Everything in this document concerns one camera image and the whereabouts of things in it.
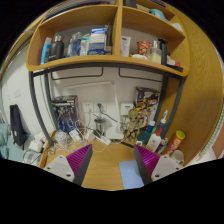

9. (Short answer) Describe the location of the brown tree figure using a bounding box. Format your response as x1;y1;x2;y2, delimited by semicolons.
121;107;143;145

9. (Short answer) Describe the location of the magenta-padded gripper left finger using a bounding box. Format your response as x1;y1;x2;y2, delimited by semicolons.
43;143;94;187

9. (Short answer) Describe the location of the white desk lamp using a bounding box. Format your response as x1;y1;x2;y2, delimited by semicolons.
63;80;127;140

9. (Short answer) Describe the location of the white charger block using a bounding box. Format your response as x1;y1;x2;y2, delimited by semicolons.
68;129;81;143

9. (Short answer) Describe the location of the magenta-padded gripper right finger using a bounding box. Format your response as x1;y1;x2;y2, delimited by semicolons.
133;143;183;186

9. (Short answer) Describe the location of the blue robot model kit box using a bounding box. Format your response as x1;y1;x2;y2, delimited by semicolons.
50;95;81;133

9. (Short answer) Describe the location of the light blue mouse pad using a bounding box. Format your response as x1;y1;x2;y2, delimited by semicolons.
118;159;145;191

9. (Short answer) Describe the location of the white wall-mounted box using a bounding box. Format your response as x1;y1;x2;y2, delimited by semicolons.
119;102;135;117

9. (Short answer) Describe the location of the grey metal shelf frame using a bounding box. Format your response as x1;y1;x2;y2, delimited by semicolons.
28;61;186;148

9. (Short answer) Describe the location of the white cable bundle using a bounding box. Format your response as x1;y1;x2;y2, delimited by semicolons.
46;119;114;154

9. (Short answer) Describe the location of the black flat bar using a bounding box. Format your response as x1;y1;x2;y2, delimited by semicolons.
120;141;136;148

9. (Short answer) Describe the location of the dark spray bottle white trigger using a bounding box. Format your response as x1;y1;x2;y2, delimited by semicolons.
155;109;170;136

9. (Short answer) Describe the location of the silver metal cup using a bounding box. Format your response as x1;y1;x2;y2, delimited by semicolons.
94;117;108;135

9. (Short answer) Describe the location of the blue bottle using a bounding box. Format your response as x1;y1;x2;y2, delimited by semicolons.
146;119;156;134

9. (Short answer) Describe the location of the teal bedding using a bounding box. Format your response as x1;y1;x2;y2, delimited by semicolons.
0;123;21;161

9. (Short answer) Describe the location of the white power strip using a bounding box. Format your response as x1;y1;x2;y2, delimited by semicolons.
95;134;113;146

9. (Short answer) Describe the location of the black bag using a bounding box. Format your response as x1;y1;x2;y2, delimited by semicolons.
9;104;28;147

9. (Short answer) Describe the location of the colourful comic poster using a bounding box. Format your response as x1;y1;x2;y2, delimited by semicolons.
134;87;161;126

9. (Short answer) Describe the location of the clear plastic lidded cup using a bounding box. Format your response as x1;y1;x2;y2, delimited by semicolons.
53;130;69;148

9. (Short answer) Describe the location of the wooden shelf unit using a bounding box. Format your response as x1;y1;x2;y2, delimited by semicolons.
25;0;191;78

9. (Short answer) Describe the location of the white power adapter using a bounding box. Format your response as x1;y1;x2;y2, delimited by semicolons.
28;139;44;153

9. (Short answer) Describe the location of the red chip can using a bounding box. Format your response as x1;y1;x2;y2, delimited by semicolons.
163;130;186;157

